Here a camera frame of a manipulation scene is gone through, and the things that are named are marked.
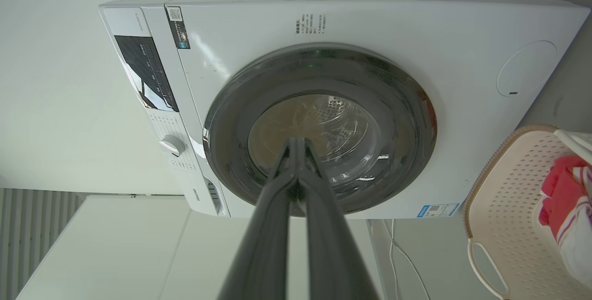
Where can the black QR code sticker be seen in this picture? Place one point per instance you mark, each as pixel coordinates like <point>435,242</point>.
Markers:
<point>178,29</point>

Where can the perforated steel drum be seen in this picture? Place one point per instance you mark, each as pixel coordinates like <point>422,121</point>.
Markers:
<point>342,119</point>

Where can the washer door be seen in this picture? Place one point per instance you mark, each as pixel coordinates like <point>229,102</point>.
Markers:
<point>231,152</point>

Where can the white round control knob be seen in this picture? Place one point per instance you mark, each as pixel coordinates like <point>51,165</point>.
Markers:
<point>172,145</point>

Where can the white front-load washing machine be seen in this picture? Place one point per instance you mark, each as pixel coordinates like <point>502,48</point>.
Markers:
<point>259,27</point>

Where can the cream perforated laundry basket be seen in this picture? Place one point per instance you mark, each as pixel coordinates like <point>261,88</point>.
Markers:
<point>508,198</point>

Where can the red and white garment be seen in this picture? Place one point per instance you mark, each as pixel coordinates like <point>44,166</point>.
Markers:
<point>564,193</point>

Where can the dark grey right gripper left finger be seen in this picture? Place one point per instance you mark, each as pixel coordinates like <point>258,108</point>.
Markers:
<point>268,226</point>

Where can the small printed text label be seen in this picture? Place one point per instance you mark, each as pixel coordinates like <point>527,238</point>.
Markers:
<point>311,23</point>

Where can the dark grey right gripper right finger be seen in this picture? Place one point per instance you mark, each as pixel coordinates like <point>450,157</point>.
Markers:
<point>328,244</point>

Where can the grey ribbed panel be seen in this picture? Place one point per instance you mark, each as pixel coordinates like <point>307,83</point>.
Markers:
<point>27,235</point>

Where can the round white filter cover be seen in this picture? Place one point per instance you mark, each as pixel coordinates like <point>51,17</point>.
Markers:
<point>527,69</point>

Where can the white cabinet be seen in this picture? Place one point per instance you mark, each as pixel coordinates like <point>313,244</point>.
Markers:
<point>115,254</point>

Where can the black glossy control panel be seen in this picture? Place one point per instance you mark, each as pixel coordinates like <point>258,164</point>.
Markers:
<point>143,69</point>

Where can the blue energy label sticker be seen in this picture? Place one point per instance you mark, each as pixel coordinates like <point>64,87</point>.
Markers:
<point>437,210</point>

